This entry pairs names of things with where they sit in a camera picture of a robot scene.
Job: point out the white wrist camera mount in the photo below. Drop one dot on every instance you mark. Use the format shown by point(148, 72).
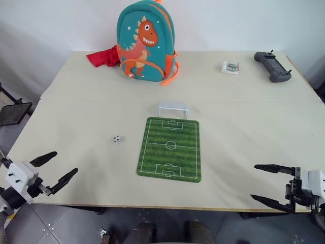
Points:
point(19, 178)
point(313, 181)

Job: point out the red cloth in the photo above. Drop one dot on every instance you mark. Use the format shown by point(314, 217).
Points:
point(102, 57)

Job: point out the dark rounded shape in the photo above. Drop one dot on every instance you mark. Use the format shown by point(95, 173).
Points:
point(142, 232)
point(199, 232)

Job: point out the grey remote controller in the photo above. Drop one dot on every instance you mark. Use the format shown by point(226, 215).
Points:
point(273, 66)

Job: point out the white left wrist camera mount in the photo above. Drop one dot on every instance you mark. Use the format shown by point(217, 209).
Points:
point(19, 178)

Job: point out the black mesh stand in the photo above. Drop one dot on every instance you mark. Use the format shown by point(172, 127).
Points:
point(14, 113)

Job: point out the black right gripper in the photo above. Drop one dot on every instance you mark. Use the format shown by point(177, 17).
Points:
point(294, 190)

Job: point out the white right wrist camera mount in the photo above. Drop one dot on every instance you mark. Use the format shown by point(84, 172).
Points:
point(313, 181)

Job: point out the small white goal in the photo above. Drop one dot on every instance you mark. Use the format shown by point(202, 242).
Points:
point(174, 108)

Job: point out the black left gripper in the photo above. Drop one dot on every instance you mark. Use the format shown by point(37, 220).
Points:
point(38, 186)

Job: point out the tiny soccer ball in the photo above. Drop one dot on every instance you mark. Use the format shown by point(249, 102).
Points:
point(117, 139)

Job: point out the green soccer field mat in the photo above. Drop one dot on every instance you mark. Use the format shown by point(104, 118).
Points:
point(169, 148)

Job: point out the small white battery pack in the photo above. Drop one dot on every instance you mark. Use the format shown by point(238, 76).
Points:
point(229, 67)

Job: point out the teal dinosaur backpack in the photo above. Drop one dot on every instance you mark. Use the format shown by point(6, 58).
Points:
point(143, 43)

